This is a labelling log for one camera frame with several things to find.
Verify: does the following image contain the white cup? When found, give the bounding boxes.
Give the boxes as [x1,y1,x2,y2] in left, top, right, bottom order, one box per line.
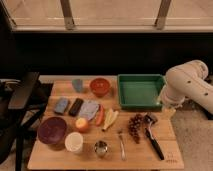
[65,132,83,154]

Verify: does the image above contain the blue sponge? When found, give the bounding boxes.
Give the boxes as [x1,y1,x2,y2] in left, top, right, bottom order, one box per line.
[54,98,69,114]

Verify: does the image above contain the green plastic tray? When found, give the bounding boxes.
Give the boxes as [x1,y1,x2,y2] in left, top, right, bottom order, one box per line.
[117,74,165,110]

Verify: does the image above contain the small metal cup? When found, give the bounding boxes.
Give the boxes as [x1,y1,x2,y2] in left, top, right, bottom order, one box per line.
[94,141,108,157]

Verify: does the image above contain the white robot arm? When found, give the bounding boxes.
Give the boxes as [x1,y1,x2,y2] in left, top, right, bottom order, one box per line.
[159,60,213,115]

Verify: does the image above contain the red bowl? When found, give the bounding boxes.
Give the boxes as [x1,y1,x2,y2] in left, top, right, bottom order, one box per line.
[89,78,111,97]

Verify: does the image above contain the yellow banana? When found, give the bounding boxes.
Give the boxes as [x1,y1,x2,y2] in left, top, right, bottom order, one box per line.
[102,109,119,131]

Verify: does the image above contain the metal fork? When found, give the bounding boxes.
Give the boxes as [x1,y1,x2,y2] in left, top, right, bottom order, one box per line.
[117,130,126,161]

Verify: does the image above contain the bunch of dark grapes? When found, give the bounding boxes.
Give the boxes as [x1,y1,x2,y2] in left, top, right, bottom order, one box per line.
[128,113,143,144]

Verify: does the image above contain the purple bowl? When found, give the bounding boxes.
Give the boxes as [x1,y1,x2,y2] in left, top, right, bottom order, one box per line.
[37,117,67,145]

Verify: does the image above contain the black block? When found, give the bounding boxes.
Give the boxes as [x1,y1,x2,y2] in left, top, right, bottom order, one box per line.
[69,98,83,117]

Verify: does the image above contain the black chair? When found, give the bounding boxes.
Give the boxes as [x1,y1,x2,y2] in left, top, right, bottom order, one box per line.
[0,72,48,171]

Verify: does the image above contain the red yellow apple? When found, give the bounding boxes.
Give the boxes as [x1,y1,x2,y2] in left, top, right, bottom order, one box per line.
[75,118,89,133]

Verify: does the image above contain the orange red pepper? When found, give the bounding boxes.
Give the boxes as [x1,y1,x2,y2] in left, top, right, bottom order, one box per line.
[95,105,105,126]

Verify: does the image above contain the grey blue cloth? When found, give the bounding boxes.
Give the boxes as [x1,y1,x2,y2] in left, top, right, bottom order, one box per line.
[79,100,99,121]

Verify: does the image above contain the black handled peeler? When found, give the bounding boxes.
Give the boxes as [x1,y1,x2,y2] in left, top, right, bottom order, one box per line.
[144,113,164,160]

